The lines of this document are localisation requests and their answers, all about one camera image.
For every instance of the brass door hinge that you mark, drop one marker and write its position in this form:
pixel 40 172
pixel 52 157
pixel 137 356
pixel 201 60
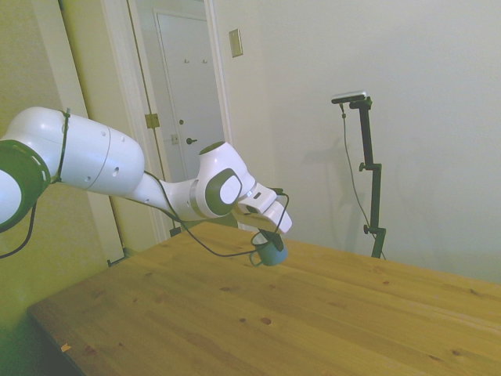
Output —
pixel 152 120

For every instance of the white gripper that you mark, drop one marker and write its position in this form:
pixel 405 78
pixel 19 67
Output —
pixel 276 217

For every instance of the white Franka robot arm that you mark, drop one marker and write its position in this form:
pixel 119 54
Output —
pixel 98 156

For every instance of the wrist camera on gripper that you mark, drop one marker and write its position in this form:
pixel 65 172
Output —
pixel 252 208

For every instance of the beige wall switch plate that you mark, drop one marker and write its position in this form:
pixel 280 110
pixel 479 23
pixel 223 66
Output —
pixel 235 43

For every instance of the white closed door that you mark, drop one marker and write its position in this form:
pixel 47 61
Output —
pixel 192 86

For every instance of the black articulated camera stand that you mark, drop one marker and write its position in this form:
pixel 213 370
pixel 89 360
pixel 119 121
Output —
pixel 375 196

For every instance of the white open door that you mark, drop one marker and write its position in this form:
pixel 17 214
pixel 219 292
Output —
pixel 98 78

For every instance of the light blue enamel mug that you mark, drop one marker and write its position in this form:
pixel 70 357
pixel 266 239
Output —
pixel 274 255

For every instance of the grey stereo camera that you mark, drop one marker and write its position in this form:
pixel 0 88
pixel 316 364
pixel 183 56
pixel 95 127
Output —
pixel 349 96

